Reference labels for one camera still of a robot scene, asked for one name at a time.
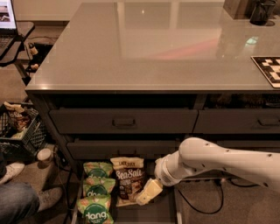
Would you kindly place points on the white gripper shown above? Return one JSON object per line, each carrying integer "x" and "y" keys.
{"x": 162, "y": 173}

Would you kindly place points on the brown sea salt chip bag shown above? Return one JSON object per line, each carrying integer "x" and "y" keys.
{"x": 131, "y": 176}

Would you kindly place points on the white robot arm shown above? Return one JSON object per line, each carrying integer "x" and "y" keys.
{"x": 196, "y": 155}

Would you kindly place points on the open bottom left drawer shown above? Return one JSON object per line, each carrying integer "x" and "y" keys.
{"x": 160, "y": 210}

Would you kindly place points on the green dang bag front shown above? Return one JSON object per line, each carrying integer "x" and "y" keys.
{"x": 95, "y": 209}

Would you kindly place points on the green dang bag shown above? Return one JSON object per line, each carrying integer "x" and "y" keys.
{"x": 95, "y": 209}
{"x": 93, "y": 186}
{"x": 98, "y": 169}

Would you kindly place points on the green dang bag middle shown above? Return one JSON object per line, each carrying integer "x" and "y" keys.
{"x": 93, "y": 186}

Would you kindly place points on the green dang bag back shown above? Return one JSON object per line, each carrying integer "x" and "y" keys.
{"x": 98, "y": 169}

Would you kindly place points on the middle left drawer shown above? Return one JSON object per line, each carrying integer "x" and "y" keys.
{"x": 108, "y": 149}

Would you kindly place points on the top left drawer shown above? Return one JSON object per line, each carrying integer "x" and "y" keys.
{"x": 123, "y": 120}

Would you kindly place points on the middle right drawer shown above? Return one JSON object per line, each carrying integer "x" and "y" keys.
{"x": 273, "y": 146}

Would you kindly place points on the grey counter cabinet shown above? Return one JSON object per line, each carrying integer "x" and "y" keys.
{"x": 154, "y": 55}

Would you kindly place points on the top right drawer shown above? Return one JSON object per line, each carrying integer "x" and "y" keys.
{"x": 238, "y": 121}

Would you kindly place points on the wooden block on counter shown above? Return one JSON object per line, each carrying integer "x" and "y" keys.
{"x": 239, "y": 9}

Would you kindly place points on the grey shoe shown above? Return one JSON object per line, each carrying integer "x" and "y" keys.
{"x": 49, "y": 198}

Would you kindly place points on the white paper cup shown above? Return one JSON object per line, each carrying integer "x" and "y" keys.
{"x": 45, "y": 156}

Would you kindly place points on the white shoe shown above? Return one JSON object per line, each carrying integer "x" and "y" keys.
{"x": 10, "y": 171}

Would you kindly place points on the black plastic crate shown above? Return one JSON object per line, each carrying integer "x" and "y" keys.
{"x": 27, "y": 147}

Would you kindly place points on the snack bags in crate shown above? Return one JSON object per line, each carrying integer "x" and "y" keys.
{"x": 19, "y": 117}

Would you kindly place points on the checkered marker board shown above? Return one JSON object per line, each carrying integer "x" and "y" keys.
{"x": 270, "y": 68}

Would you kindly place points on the black side table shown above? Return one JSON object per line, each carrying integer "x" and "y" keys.
{"x": 11, "y": 57}

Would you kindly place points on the open laptop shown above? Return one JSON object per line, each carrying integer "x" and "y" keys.
{"x": 8, "y": 26}

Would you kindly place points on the black mesh cup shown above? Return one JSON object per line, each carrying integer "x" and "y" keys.
{"x": 262, "y": 11}

